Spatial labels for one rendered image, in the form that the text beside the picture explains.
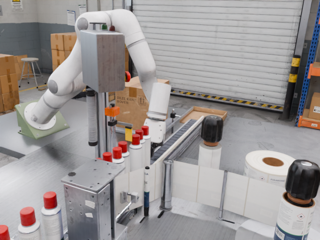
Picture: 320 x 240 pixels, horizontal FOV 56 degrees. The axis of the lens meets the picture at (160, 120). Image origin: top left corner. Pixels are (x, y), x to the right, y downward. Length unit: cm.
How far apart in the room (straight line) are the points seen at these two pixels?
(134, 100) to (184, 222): 94
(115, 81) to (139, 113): 81
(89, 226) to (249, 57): 478
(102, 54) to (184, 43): 473
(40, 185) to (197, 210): 68
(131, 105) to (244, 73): 377
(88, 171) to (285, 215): 55
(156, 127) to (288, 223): 66
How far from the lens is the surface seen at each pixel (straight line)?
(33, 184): 143
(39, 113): 185
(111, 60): 101
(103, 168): 84
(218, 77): 554
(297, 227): 95
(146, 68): 131
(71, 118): 217
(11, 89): 479
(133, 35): 133
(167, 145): 160
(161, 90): 132
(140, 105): 180
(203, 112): 232
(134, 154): 119
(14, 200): 135
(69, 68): 157
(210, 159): 118
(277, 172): 116
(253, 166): 117
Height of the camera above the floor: 155
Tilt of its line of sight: 20 degrees down
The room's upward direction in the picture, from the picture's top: 2 degrees clockwise
